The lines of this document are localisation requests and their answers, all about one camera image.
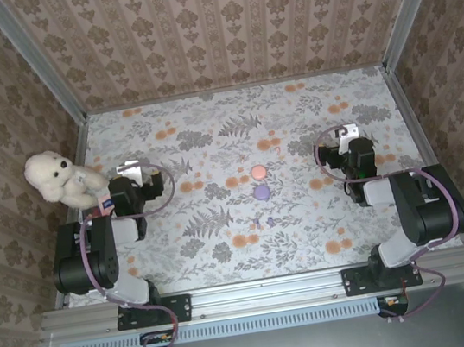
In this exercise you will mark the pink earbud charging case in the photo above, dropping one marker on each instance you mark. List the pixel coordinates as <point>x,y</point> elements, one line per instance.
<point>258,172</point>

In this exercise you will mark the purple earbud charging case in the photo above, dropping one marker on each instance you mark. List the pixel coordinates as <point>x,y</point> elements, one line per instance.
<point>261,193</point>

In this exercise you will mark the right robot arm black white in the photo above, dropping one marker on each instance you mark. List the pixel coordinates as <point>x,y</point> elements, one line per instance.
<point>439,216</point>

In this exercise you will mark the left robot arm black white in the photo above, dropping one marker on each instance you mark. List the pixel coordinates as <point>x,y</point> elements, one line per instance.
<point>75,266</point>

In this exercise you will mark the small pink box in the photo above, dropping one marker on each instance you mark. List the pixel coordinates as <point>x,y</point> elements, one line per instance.
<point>105,203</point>

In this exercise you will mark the dark printed card packet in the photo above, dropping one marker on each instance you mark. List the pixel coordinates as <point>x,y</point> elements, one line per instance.
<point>94,211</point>

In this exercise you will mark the white teddy bear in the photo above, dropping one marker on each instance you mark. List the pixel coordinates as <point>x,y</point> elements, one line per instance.
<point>53,174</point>

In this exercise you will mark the floral patterned tablecloth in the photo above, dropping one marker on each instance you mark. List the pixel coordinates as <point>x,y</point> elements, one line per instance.
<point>211,268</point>

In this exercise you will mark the small circuit board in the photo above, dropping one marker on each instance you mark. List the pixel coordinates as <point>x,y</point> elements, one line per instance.
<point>156,339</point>
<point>393,302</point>

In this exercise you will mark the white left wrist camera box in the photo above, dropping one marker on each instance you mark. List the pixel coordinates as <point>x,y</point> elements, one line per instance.
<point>129,171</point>

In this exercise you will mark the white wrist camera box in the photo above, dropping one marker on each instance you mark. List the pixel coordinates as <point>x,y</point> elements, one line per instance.
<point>129,171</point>
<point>348,132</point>

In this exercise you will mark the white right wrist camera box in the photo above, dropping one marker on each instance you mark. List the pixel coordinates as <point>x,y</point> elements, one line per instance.
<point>348,132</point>

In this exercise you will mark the aluminium side rail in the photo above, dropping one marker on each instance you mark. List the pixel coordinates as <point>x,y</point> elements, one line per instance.
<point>405,104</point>
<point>80,139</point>

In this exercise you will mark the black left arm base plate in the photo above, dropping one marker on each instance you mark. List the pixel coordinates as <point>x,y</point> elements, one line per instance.
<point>182,307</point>

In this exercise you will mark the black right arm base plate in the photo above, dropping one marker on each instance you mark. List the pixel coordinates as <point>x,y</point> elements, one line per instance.
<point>353,282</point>

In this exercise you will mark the aluminium mounting rail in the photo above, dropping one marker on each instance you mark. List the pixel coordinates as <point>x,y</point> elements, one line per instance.
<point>267,294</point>

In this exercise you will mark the aluminium frame post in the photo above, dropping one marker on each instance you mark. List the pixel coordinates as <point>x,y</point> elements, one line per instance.
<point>412,2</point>
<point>36,58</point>

